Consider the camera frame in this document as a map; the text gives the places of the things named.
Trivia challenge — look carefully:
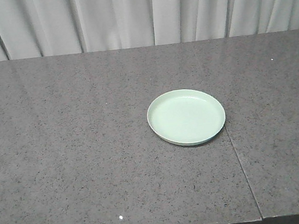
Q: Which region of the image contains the light green round plate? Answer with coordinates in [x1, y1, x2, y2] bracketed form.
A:
[147, 89, 226, 146]

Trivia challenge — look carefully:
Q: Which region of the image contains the white pleated curtain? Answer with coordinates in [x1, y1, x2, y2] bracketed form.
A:
[0, 0, 299, 61]

